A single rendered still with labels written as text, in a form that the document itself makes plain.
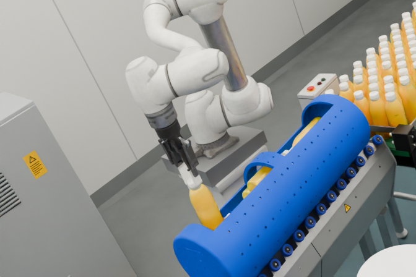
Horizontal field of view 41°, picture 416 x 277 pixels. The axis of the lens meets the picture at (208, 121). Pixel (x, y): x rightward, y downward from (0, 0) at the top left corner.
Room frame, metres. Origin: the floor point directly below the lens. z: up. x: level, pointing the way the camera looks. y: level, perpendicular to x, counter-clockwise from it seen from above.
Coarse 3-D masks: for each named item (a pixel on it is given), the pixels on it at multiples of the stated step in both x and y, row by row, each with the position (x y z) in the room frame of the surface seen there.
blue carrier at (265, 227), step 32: (320, 96) 1.98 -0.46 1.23; (320, 128) 1.79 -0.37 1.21; (352, 128) 1.81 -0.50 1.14; (256, 160) 1.73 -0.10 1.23; (288, 160) 1.67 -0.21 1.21; (320, 160) 1.68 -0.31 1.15; (352, 160) 1.79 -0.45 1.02; (256, 192) 1.56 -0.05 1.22; (288, 192) 1.57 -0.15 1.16; (320, 192) 1.63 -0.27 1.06; (192, 224) 1.52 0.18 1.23; (224, 224) 1.46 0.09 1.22; (256, 224) 1.46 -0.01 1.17; (288, 224) 1.51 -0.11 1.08; (192, 256) 1.48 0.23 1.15; (224, 256) 1.38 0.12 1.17; (256, 256) 1.41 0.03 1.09
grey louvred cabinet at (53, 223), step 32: (0, 96) 3.20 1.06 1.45; (0, 128) 2.73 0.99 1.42; (32, 128) 2.80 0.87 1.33; (0, 160) 2.68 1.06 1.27; (32, 160) 2.75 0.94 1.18; (64, 160) 2.82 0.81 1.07; (0, 192) 2.64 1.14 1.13; (32, 192) 2.71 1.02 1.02; (64, 192) 2.78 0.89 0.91; (0, 224) 2.60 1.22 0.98; (32, 224) 2.66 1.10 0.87; (64, 224) 2.73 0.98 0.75; (96, 224) 2.81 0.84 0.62; (0, 256) 2.55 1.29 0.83; (32, 256) 2.62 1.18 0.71; (64, 256) 2.69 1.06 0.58; (96, 256) 2.76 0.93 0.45
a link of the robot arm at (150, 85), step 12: (144, 60) 1.51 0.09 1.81; (132, 72) 1.49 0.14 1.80; (144, 72) 1.49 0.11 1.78; (156, 72) 1.49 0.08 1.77; (132, 84) 1.49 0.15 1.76; (144, 84) 1.48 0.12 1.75; (156, 84) 1.47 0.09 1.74; (168, 84) 1.47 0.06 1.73; (144, 96) 1.48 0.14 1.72; (156, 96) 1.47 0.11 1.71; (168, 96) 1.47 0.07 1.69; (144, 108) 1.50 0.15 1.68; (156, 108) 1.49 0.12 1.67
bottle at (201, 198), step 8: (200, 184) 1.52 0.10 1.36; (192, 192) 1.52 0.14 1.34; (200, 192) 1.51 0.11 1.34; (208, 192) 1.52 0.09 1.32; (192, 200) 1.51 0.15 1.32; (200, 200) 1.50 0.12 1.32; (208, 200) 1.50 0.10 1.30; (200, 208) 1.50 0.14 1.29; (208, 208) 1.50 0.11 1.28; (216, 208) 1.51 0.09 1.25; (200, 216) 1.51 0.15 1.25; (208, 216) 1.50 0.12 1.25; (216, 216) 1.50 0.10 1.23; (208, 224) 1.50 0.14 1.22; (216, 224) 1.50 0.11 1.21
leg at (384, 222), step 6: (384, 210) 1.91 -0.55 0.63; (378, 216) 1.91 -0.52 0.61; (384, 216) 1.89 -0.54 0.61; (390, 216) 1.91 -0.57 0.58; (378, 222) 1.91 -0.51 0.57; (384, 222) 1.89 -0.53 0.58; (390, 222) 1.90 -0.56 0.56; (384, 228) 1.90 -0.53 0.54; (390, 228) 1.89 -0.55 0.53; (384, 234) 1.90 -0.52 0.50; (390, 234) 1.89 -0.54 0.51; (384, 240) 1.91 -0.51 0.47; (390, 240) 1.89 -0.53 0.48; (396, 240) 1.91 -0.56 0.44; (384, 246) 1.92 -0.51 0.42; (390, 246) 1.90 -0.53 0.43
